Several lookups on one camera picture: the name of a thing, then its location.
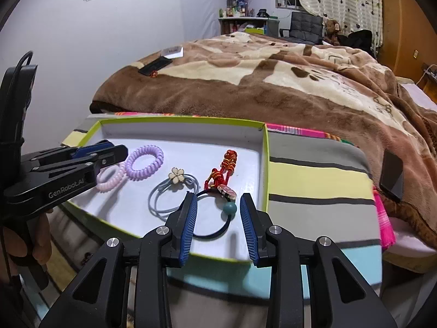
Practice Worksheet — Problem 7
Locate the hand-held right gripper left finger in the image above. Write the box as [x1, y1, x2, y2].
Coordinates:
[38, 192, 199, 328]

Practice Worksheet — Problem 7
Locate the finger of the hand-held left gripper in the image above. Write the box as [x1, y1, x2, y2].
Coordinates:
[29, 144, 129, 178]
[20, 139, 116, 169]

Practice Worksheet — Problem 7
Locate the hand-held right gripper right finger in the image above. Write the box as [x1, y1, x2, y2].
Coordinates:
[239, 193, 398, 328]

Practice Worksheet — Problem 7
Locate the black hair tie with bead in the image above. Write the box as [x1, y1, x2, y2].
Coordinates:
[189, 184, 240, 240]

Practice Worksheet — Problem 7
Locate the purple spiral hair tie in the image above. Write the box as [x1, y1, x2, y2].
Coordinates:
[125, 144, 164, 181]

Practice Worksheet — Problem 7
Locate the pale pink spiral hair tie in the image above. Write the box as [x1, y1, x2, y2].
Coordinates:
[96, 162, 128, 192]

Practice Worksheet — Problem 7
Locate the grey hair tie with flower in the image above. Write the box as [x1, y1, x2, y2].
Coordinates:
[148, 167, 200, 217]

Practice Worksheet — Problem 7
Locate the red knotted cord charm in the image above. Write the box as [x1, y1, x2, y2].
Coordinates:
[204, 148, 238, 192]

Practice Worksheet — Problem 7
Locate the green shallow cardboard box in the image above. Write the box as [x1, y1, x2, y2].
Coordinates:
[61, 116, 272, 274]

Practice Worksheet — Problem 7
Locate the person's left hand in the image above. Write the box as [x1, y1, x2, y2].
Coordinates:
[3, 211, 52, 274]

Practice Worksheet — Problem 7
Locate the striped cloth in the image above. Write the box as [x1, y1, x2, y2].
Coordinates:
[20, 123, 383, 328]

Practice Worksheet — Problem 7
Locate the black smartphone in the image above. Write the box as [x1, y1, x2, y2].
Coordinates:
[137, 56, 173, 76]

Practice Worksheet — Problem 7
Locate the white card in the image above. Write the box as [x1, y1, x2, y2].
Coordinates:
[160, 45, 184, 58]

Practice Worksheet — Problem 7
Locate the brown patterned blanket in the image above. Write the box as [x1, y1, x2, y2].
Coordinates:
[89, 31, 437, 247]

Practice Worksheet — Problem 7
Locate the black rectangular object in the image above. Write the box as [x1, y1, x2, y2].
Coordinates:
[379, 150, 404, 203]

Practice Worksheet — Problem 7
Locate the white shelf unit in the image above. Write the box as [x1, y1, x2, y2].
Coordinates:
[218, 16, 270, 36]

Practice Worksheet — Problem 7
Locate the group of bottles and jars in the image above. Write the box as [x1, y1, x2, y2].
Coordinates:
[218, 0, 256, 18]

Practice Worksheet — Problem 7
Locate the black office chair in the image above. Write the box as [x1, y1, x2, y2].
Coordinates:
[279, 11, 325, 45]

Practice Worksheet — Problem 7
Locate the brown teddy bear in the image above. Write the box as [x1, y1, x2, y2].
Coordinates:
[324, 19, 342, 45]

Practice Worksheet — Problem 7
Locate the black clothing pile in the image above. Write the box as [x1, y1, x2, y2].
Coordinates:
[345, 29, 378, 58]

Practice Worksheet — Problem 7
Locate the white bed sheet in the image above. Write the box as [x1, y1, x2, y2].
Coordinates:
[399, 78, 437, 112]

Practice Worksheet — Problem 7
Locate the heart patterned curtain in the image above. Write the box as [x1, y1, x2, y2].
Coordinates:
[293, 0, 383, 55]

